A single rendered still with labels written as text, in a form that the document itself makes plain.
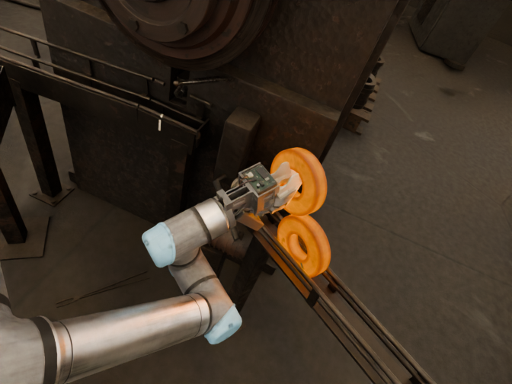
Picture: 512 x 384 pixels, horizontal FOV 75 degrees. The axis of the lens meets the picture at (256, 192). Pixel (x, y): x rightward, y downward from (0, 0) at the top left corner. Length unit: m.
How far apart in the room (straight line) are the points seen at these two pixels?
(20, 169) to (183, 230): 1.42
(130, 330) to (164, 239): 0.17
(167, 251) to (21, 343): 0.26
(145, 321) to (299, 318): 1.08
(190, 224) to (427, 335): 1.44
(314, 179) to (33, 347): 0.53
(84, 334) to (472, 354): 1.74
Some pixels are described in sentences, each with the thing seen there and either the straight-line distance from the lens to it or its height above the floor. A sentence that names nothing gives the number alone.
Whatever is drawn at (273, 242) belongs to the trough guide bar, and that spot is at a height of 0.68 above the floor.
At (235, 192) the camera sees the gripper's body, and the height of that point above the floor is 0.88.
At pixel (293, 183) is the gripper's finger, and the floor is 0.87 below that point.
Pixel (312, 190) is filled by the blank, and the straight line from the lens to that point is 0.71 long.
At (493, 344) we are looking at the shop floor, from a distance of 2.09.
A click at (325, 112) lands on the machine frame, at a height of 0.87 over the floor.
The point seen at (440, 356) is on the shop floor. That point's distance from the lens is 1.85.
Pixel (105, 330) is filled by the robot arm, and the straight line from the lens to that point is 0.51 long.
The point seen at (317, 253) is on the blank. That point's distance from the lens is 0.76.
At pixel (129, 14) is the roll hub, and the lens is 0.87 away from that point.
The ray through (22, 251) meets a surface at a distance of 1.65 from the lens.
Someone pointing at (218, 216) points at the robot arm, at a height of 0.85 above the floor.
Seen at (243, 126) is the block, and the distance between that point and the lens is 0.94.
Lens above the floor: 1.34
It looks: 46 degrees down
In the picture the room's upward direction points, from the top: 20 degrees clockwise
